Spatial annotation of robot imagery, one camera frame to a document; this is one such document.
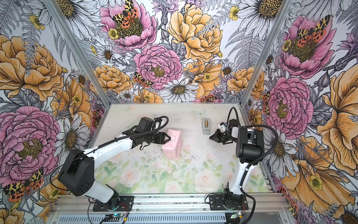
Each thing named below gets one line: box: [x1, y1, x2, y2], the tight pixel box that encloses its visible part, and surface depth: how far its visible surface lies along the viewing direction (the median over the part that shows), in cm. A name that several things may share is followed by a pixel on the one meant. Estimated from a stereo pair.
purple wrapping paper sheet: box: [161, 128, 184, 161], surface depth 86 cm
